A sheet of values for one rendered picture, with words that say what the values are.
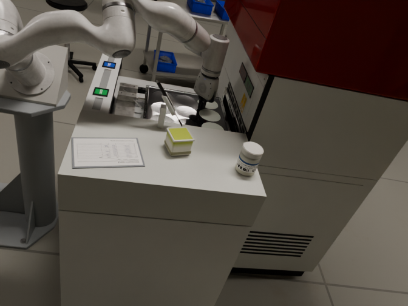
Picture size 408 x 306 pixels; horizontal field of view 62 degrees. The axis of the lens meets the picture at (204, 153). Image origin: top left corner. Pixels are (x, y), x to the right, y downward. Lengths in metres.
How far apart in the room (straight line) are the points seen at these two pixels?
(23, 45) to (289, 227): 1.39
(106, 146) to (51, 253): 1.04
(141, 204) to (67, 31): 0.58
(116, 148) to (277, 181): 0.76
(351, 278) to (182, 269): 1.38
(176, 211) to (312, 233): 0.98
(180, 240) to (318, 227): 0.89
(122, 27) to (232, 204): 0.64
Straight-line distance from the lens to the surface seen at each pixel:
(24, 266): 2.02
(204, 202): 1.08
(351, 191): 1.76
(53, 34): 1.20
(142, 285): 1.43
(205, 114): 1.53
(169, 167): 1.08
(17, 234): 2.13
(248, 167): 1.12
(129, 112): 1.47
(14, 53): 1.24
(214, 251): 1.28
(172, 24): 1.13
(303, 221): 1.82
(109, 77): 1.55
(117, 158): 1.08
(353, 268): 2.53
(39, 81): 1.59
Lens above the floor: 1.65
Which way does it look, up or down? 36 degrees down
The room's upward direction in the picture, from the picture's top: 17 degrees clockwise
